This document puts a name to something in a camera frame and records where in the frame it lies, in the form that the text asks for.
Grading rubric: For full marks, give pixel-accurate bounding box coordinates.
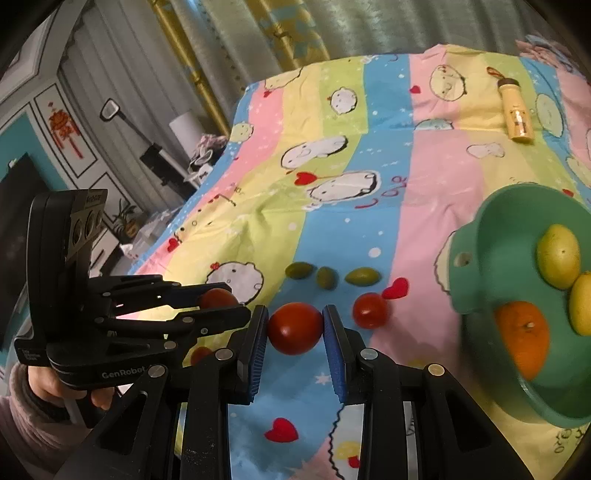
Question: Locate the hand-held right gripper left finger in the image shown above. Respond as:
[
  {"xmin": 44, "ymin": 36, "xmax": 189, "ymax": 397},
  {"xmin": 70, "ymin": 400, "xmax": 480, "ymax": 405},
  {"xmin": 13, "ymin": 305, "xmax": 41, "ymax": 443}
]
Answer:
[{"xmin": 53, "ymin": 305, "xmax": 270, "ymax": 480}]

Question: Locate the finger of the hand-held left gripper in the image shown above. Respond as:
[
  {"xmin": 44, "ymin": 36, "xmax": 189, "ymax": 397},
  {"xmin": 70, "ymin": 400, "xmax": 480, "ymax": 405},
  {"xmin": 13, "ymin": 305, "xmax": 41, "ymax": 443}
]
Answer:
[
  {"xmin": 95, "ymin": 305, "xmax": 252, "ymax": 346},
  {"xmin": 90, "ymin": 274, "xmax": 236, "ymax": 319}
]

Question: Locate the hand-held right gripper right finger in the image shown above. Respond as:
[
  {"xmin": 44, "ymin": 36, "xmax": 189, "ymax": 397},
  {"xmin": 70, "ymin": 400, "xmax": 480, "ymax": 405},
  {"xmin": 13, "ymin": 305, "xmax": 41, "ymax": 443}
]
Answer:
[{"xmin": 322, "ymin": 305, "xmax": 527, "ymax": 480}]

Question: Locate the small red tomato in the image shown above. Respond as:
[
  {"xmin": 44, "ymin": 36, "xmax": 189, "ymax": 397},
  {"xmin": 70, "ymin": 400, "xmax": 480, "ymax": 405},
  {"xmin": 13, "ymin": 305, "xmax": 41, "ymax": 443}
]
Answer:
[
  {"xmin": 189, "ymin": 346, "xmax": 216, "ymax": 368},
  {"xmin": 198, "ymin": 287, "xmax": 241, "ymax": 311},
  {"xmin": 352, "ymin": 292, "xmax": 390, "ymax": 329}
]

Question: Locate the large red tomato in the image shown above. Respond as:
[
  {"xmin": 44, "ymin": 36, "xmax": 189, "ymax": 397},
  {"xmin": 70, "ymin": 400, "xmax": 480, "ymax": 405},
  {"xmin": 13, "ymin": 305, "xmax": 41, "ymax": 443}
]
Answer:
[{"xmin": 268, "ymin": 302, "xmax": 324, "ymax": 356}]

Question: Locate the green olive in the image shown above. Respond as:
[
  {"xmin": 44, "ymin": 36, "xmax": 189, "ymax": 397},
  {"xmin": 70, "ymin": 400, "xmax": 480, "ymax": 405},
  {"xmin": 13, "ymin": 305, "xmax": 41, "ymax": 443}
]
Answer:
[{"xmin": 315, "ymin": 267, "xmax": 339, "ymax": 291}]

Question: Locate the green mango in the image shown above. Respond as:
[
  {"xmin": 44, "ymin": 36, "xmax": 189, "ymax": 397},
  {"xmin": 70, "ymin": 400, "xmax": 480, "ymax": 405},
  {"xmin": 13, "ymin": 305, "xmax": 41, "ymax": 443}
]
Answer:
[
  {"xmin": 285, "ymin": 261, "xmax": 316, "ymax": 281},
  {"xmin": 345, "ymin": 268, "xmax": 382, "ymax": 287}
]

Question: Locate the green plastic bowl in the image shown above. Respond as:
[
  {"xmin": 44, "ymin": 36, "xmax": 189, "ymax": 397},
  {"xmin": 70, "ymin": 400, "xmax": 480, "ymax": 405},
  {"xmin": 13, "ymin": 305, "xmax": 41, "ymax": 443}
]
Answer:
[{"xmin": 450, "ymin": 185, "xmax": 591, "ymax": 428}]

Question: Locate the person's left forearm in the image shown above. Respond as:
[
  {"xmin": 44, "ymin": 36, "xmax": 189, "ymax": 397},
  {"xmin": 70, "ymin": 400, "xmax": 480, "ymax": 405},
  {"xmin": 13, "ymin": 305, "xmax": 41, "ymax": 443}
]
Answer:
[{"xmin": 0, "ymin": 362, "xmax": 95, "ymax": 480}]

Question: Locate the person's left hand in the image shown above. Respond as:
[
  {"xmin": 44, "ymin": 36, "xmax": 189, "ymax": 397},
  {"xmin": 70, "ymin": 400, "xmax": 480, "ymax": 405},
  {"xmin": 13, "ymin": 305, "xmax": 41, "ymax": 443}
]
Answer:
[{"xmin": 27, "ymin": 364, "xmax": 116, "ymax": 412}]

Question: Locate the pile of printed bags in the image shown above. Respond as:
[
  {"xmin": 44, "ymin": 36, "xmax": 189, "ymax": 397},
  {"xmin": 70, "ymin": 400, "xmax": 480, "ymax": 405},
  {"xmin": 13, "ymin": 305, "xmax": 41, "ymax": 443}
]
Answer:
[{"xmin": 187, "ymin": 133, "xmax": 230, "ymax": 186}]

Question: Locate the white cylinder lamp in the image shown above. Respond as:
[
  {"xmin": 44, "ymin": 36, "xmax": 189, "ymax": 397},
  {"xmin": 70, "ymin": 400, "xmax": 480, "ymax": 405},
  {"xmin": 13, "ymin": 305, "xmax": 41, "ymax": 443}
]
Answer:
[{"xmin": 169, "ymin": 111, "xmax": 204, "ymax": 149}]

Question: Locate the black floor stand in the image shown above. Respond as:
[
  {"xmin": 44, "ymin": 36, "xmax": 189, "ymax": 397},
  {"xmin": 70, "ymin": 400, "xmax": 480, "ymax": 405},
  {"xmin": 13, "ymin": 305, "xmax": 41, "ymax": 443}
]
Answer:
[{"xmin": 100, "ymin": 98, "xmax": 185, "ymax": 186}]

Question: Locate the orange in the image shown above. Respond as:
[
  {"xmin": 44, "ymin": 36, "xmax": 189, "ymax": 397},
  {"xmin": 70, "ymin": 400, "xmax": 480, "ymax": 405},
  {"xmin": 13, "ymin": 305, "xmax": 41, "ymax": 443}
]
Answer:
[{"xmin": 495, "ymin": 301, "xmax": 551, "ymax": 381}]

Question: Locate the colourful cartoon printed blanket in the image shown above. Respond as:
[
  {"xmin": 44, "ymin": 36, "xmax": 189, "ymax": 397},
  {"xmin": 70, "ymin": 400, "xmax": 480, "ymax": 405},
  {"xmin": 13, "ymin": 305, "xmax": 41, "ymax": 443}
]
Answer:
[{"xmin": 129, "ymin": 41, "xmax": 591, "ymax": 480}]

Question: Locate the shiny gold curtain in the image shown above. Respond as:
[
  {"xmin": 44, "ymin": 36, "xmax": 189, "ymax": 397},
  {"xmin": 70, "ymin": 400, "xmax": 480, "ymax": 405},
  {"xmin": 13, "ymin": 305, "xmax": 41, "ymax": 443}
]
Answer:
[{"xmin": 151, "ymin": 0, "xmax": 232, "ymax": 136}]

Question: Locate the yellow green lemon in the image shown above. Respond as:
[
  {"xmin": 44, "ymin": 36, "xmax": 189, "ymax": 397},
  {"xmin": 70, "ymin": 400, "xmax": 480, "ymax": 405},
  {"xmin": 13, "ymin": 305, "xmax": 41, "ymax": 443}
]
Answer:
[
  {"xmin": 536, "ymin": 224, "xmax": 581, "ymax": 291},
  {"xmin": 568, "ymin": 272, "xmax": 591, "ymax": 337}
]

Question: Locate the yellow patterned curtain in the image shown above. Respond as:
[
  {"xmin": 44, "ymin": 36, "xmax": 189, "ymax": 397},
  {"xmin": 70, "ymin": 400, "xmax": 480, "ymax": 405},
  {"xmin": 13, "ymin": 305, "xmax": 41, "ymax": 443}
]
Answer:
[{"xmin": 244, "ymin": 0, "xmax": 334, "ymax": 71}]

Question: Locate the yellow bear print bottle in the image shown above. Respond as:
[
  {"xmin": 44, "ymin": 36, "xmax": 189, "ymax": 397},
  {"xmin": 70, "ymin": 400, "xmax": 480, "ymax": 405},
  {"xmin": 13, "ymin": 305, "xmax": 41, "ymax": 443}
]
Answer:
[{"xmin": 487, "ymin": 67, "xmax": 536, "ymax": 144}]

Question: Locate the grey green curtain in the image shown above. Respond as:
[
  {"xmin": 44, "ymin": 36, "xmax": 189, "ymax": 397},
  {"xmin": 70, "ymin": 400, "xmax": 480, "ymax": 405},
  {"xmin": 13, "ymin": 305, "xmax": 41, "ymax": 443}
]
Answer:
[{"xmin": 60, "ymin": 0, "xmax": 555, "ymax": 139}]

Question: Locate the red knot wall ornament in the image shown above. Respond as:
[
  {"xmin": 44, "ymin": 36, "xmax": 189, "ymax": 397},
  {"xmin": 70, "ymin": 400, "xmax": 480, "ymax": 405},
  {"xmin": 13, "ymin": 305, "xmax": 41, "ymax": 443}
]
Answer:
[{"xmin": 46, "ymin": 104, "xmax": 86, "ymax": 160}]

